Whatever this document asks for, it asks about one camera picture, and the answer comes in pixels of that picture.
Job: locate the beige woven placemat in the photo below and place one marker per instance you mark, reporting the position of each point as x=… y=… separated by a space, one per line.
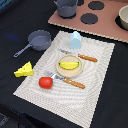
x=69 y=102

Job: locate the toy knife wooden handle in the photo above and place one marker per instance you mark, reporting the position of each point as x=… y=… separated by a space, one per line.
x=80 y=56

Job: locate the toy fork wooden handle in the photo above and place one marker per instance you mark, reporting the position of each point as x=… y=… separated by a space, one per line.
x=74 y=83

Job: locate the grey toy saucepan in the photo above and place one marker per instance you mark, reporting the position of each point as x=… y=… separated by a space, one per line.
x=38 y=40

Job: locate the grey toy pot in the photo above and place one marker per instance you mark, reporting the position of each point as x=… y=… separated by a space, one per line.
x=66 y=8

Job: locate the red toy tomato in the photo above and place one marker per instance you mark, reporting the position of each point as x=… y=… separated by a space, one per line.
x=45 y=82

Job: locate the yellow toy banana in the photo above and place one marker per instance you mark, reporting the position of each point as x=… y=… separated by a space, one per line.
x=69 y=65

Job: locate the round wooden plate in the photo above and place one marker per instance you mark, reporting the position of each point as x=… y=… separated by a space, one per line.
x=70 y=73

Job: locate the pink toy stove top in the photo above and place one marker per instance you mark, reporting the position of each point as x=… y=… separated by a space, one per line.
x=104 y=27

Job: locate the light blue milk carton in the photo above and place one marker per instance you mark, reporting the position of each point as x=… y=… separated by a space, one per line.
x=75 y=40

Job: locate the yellow toy cheese wedge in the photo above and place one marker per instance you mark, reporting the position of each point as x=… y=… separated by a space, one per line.
x=25 y=70

